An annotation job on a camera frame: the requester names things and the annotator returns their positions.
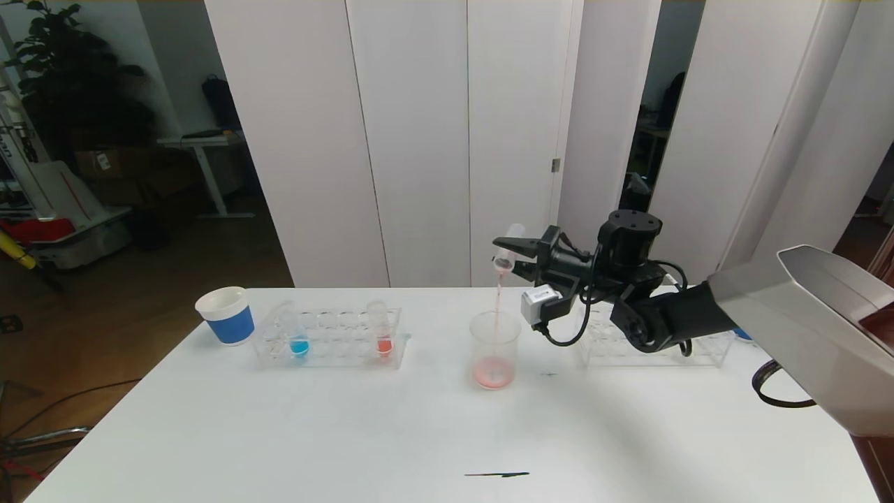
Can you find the white background desk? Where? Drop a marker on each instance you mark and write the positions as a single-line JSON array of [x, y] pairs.
[[206, 143]]

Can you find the dark green potted plant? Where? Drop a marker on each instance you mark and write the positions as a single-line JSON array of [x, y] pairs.
[[77, 91]]

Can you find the brown cardboard box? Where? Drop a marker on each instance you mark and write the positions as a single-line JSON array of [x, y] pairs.
[[112, 165]]

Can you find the black bag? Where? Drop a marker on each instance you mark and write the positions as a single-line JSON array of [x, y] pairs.
[[221, 103]]

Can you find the blue and white paper cup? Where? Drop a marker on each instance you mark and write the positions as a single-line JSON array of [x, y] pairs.
[[232, 327], [742, 334]]

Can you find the yellow tool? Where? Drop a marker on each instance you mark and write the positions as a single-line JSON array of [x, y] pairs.
[[17, 253]]

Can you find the clear glass beaker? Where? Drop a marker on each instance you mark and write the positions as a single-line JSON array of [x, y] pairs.
[[494, 370]]

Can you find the metal stand leg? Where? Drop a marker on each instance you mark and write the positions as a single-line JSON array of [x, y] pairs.
[[56, 439]]

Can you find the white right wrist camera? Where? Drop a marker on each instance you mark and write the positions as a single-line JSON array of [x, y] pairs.
[[539, 306]]

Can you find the grey storage bin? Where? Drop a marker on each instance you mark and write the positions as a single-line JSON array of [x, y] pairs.
[[84, 249]]

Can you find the clear plastic test tube rack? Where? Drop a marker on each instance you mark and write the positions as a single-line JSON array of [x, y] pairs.
[[335, 346], [607, 353]]

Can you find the test tube with blue pigment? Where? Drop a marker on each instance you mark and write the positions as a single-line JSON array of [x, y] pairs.
[[299, 346]]

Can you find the red box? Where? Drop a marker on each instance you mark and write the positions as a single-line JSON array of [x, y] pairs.
[[38, 230]]

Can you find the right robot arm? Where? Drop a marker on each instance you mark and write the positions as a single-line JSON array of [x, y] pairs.
[[803, 328]]

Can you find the white leaning board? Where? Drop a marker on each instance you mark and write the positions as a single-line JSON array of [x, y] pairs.
[[66, 194]]

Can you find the test tube with red pigment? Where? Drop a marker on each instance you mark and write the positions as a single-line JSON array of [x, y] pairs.
[[384, 345], [508, 255]]

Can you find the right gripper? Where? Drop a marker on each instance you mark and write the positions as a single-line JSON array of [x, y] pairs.
[[550, 249]]

